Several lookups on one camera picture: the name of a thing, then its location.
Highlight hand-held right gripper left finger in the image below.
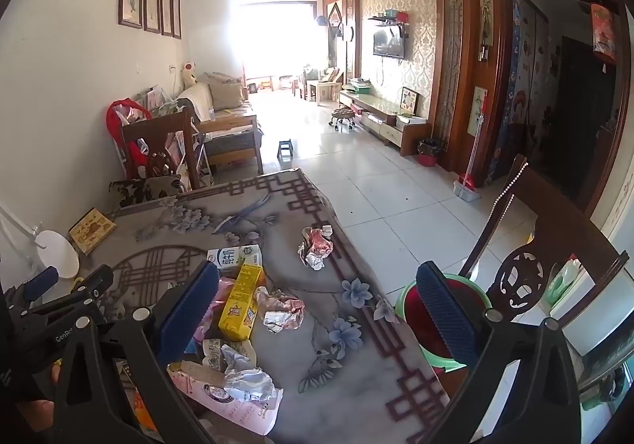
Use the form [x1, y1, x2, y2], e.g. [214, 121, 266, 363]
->
[50, 260, 221, 444]

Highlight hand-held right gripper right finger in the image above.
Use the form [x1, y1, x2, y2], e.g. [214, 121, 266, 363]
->
[415, 261, 581, 444]

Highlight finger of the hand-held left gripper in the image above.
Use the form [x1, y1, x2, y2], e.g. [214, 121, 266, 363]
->
[30, 265, 115, 326]
[5, 266, 60, 321]

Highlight pink plastic wrapper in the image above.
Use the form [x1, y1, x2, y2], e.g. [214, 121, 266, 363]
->
[191, 276, 239, 346]

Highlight red bucket with green rim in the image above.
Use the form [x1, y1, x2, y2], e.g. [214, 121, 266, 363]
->
[395, 273, 496, 373]

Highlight orange yellow snack box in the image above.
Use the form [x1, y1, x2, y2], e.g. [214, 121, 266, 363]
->
[218, 263, 265, 342]

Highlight cream round food package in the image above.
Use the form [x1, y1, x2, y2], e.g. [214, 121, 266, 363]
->
[201, 337, 258, 370]

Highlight white green milk carton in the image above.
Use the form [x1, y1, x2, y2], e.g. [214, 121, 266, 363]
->
[205, 243, 263, 276]

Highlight white paper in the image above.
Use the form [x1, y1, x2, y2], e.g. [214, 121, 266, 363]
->
[220, 345, 278, 402]

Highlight pink paper bag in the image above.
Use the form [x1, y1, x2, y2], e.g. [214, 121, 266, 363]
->
[166, 360, 285, 437]

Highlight red white wrapper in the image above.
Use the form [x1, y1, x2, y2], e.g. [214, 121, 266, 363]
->
[297, 225, 335, 271]

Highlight brown yellow book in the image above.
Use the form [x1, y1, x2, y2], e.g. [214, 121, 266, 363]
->
[68, 207, 118, 255]

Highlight floral seat cushion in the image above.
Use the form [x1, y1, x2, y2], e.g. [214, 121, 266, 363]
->
[109, 174, 186, 210]

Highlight floral printed tablecloth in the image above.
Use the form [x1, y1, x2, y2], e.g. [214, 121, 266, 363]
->
[40, 168, 451, 444]

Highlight carved wooden dining chair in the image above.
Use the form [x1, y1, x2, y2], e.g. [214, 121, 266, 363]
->
[458, 154, 630, 326]

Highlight red bin with black liner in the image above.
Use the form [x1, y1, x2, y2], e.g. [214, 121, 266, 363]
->
[417, 138, 444, 168]

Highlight dark wooden dining chair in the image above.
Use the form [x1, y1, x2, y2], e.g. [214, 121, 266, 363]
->
[121, 107, 204, 192]

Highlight red bag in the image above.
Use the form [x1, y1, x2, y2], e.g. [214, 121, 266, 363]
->
[106, 97, 154, 177]

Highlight wooden sofa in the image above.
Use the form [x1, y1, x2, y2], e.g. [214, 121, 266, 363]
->
[176, 72, 265, 175]

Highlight long television cabinet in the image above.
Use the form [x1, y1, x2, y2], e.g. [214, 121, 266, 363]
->
[339, 90, 432, 158]

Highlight beige sofa cushion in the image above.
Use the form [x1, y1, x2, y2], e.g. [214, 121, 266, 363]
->
[208, 82, 246, 111]

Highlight round rolling stool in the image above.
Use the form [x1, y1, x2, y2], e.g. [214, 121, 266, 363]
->
[331, 108, 356, 132]

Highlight cartoon printed door curtain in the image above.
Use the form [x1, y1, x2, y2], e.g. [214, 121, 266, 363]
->
[488, 0, 550, 187]

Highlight pale wooden coffee table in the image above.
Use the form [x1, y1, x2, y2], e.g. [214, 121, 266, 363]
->
[307, 78, 342, 107]

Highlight white bead string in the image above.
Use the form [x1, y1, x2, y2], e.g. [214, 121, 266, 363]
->
[488, 162, 528, 227]

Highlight small wall scroll painting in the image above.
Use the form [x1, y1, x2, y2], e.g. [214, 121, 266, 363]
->
[468, 86, 489, 125]

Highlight wall-mounted television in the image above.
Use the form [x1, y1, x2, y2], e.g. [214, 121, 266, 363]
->
[373, 28, 407, 61]

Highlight long wall scroll painting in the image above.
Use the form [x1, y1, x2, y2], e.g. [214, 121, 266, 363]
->
[478, 0, 496, 63]

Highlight wall shelf with containers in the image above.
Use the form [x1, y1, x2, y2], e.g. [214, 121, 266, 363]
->
[367, 8, 411, 39]

